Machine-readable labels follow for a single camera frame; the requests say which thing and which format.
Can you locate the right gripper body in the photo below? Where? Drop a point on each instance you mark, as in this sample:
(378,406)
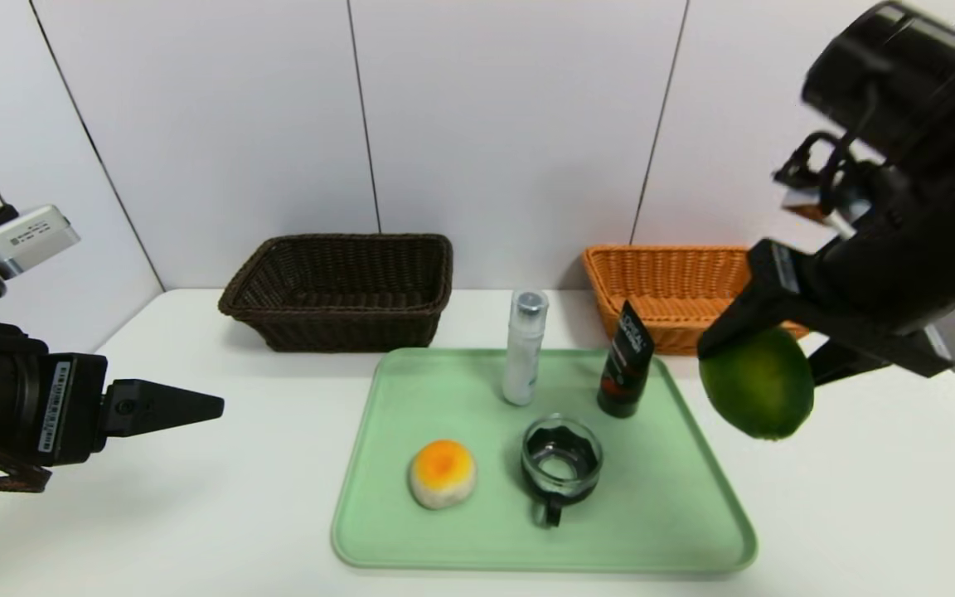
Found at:
(778,274)

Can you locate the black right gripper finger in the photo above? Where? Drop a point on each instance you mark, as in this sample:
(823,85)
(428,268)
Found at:
(838,361)
(743,323)

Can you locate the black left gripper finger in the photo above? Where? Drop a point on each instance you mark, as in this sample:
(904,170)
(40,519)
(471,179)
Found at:
(154,406)

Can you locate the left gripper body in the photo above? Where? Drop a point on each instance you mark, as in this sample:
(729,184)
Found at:
(70,408)

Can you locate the green citrus fruit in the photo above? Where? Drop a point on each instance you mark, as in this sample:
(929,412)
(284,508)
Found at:
(759,390)

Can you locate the black cosmetic tube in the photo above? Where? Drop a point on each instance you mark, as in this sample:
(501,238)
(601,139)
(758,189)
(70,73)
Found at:
(625,373)

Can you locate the white lotion bottle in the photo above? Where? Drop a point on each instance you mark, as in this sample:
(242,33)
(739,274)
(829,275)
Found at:
(521,356)

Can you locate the orange and white bun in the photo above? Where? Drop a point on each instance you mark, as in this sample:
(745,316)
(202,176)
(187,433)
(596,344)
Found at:
(442,477)

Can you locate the orange wicker basket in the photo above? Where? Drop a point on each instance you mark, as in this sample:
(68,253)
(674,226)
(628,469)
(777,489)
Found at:
(676,282)

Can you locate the dark brown wicker basket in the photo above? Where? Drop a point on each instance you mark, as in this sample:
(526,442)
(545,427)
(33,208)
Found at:
(336,323)

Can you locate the light green plastic tray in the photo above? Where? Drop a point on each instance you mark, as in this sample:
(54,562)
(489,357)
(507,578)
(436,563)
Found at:
(461,539)

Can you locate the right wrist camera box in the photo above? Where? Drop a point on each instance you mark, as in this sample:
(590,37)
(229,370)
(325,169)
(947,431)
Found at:
(817,211)

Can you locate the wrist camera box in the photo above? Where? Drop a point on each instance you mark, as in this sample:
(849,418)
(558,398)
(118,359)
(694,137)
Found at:
(26,239)
(817,211)

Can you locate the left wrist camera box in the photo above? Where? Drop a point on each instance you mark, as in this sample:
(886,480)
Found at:
(26,239)

